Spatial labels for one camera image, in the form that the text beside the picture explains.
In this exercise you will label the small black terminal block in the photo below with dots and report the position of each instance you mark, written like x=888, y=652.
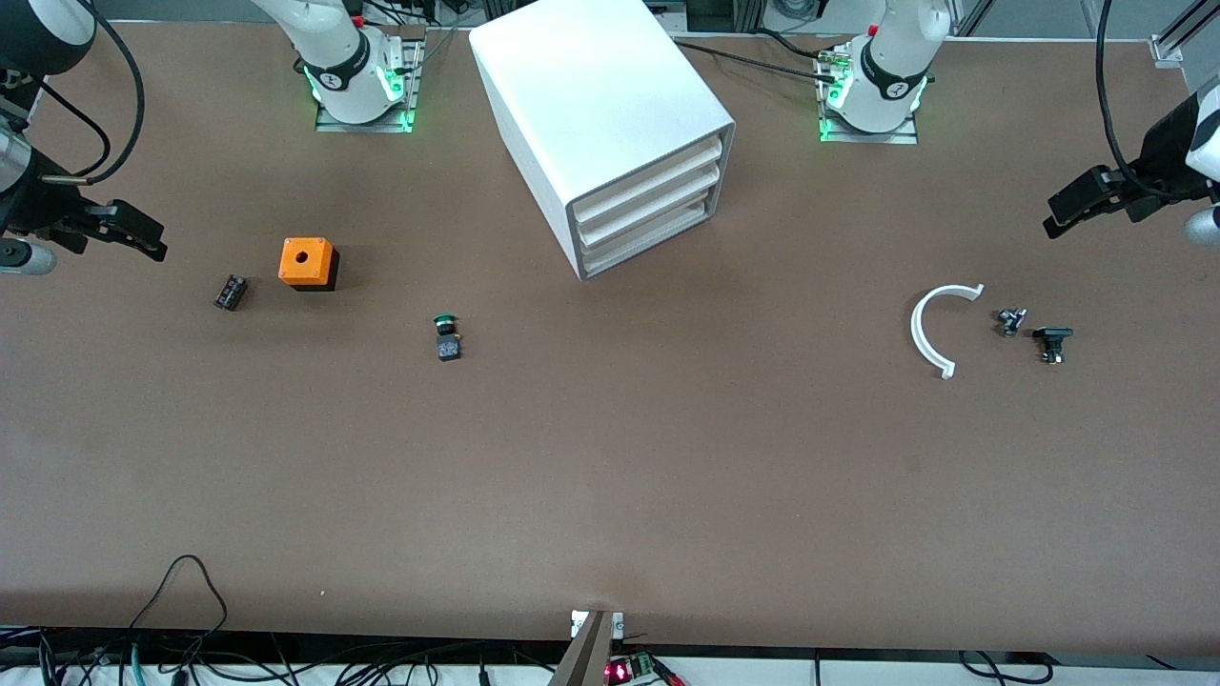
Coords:
x=231, y=292

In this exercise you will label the small grey metal switch part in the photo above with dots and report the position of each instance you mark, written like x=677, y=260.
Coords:
x=1010, y=322

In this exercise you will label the orange button enclosure box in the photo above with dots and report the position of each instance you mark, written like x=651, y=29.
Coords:
x=303, y=257

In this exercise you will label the circuit board with red light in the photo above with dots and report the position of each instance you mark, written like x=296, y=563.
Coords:
x=629, y=669

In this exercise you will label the white plastic drawer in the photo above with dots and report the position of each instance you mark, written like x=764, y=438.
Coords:
x=648, y=236
x=648, y=208
x=648, y=181

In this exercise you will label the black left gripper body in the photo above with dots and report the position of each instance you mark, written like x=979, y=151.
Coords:
x=1161, y=170

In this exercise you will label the white drawer cabinet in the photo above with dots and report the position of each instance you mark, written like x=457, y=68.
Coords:
x=591, y=86

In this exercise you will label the aluminium frame profile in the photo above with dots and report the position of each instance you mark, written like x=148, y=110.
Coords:
x=1172, y=43

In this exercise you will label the white curved plastic arc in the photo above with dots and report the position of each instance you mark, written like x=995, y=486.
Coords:
x=917, y=333

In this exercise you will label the green push button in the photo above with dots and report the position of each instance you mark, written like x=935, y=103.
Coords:
x=448, y=343

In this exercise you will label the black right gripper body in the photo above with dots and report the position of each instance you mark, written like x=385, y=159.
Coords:
x=29, y=205

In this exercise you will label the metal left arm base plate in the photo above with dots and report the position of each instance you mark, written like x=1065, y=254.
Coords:
x=901, y=136

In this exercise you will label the grey metal camera bracket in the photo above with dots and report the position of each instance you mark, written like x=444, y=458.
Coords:
x=586, y=653

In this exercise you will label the black push button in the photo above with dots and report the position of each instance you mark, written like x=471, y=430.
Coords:
x=1052, y=335

